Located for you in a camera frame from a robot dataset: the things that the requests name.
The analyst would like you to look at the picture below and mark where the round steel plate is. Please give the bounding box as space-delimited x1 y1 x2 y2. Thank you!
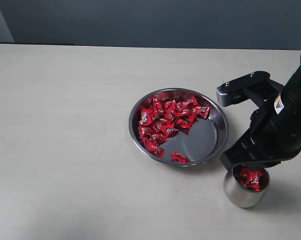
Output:
128 87 229 167

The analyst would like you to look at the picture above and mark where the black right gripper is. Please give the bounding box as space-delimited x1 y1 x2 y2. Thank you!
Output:
220 99 301 171

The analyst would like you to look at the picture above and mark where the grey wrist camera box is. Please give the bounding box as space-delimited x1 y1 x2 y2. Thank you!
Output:
216 71 271 107

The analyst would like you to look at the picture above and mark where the shiny steel cup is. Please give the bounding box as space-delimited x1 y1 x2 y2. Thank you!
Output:
223 164 270 208

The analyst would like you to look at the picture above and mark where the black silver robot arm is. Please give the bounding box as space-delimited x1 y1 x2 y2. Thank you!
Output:
216 54 301 170

